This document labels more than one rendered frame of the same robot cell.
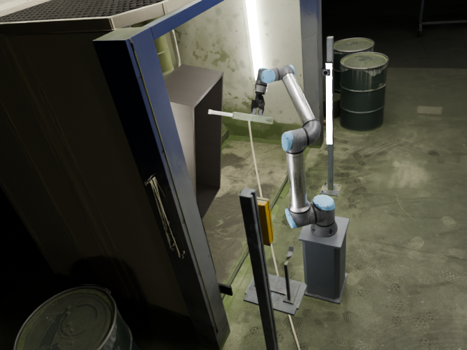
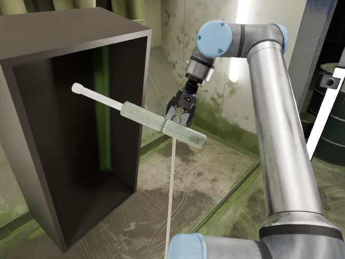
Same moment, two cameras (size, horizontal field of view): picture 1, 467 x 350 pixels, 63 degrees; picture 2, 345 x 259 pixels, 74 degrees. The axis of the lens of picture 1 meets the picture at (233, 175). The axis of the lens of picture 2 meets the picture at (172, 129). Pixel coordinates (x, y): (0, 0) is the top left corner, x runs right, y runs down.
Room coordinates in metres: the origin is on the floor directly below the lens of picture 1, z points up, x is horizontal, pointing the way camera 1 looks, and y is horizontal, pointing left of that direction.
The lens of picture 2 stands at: (1.85, -0.39, 1.80)
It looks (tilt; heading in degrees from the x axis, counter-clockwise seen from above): 32 degrees down; 13
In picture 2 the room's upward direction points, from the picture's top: straight up
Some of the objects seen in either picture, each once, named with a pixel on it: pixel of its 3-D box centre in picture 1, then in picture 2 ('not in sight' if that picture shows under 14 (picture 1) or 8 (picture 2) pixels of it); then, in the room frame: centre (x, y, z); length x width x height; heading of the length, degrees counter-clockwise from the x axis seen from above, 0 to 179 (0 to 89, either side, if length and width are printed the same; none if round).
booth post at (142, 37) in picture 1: (181, 228); not in sight; (1.73, 0.36, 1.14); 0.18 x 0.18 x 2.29; 59
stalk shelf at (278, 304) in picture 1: (274, 292); not in sight; (1.44, -0.11, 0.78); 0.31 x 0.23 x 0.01; 59
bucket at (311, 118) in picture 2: (331, 105); (302, 126); (4.91, -1.55, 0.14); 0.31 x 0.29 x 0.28; 149
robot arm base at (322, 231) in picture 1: (324, 223); not in sight; (2.03, -0.58, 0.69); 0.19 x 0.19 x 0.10
